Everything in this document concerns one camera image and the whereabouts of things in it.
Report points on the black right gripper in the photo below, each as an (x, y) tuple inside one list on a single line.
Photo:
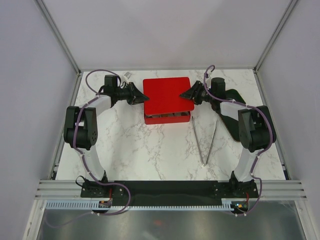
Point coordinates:
[(191, 93)]

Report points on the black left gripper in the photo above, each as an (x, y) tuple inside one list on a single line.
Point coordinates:
[(135, 97)]

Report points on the red box lid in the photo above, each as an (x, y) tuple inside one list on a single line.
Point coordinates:
[(164, 95)]

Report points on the metal tweezers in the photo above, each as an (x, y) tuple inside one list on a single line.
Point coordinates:
[(204, 142)]

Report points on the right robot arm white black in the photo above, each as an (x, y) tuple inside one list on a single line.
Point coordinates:
[(252, 126)]

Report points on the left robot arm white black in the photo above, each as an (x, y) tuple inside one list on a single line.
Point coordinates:
[(81, 123)]

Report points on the red chocolate box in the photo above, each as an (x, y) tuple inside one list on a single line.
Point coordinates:
[(175, 117)]

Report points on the dark green tray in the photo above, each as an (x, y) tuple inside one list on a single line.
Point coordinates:
[(229, 112)]

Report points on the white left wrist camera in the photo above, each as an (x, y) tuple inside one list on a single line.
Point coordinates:
[(128, 74)]

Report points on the white slotted cable duct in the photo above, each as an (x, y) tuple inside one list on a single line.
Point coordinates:
[(99, 205)]

